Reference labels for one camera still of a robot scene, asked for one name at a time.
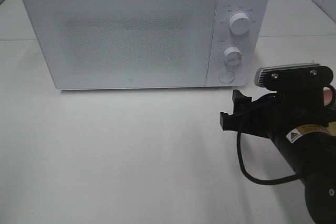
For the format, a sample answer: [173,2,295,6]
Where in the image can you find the white lower microwave knob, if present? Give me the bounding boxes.
[223,47,243,67]

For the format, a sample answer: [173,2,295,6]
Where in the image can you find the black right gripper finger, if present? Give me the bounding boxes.
[232,89,252,113]
[219,112,244,131]

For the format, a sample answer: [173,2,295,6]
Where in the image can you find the white microwave knob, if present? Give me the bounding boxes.
[228,10,251,35]
[223,47,243,67]

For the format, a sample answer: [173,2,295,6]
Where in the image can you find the white microwave oven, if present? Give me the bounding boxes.
[23,0,268,90]

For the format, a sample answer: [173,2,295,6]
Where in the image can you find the round door release button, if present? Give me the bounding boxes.
[218,71,235,84]

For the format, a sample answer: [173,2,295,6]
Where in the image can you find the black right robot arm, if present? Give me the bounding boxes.
[220,88,335,223]

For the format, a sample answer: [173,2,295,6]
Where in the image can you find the black camera cable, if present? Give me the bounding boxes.
[236,84,336,186]

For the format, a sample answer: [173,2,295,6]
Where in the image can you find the white microwave door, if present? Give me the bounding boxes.
[23,0,217,90]

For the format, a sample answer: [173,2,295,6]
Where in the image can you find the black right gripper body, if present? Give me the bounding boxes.
[240,91,333,140]

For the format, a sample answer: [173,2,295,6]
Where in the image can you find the white upper microwave knob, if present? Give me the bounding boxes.
[228,10,251,35]

